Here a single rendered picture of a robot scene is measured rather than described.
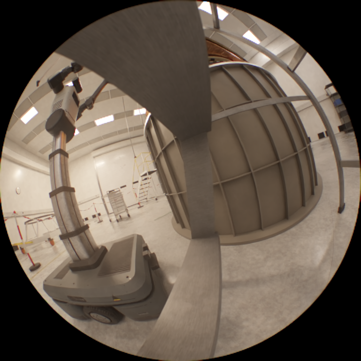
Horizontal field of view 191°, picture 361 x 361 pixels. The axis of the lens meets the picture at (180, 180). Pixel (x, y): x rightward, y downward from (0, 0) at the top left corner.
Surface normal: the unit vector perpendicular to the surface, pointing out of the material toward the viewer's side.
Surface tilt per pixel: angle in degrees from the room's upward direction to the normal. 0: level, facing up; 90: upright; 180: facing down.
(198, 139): 93
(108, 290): 45
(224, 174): 90
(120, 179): 90
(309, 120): 90
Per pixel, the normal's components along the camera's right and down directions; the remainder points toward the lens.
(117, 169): 0.36, -0.14
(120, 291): 0.00, -0.76
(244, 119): -0.37, 0.13
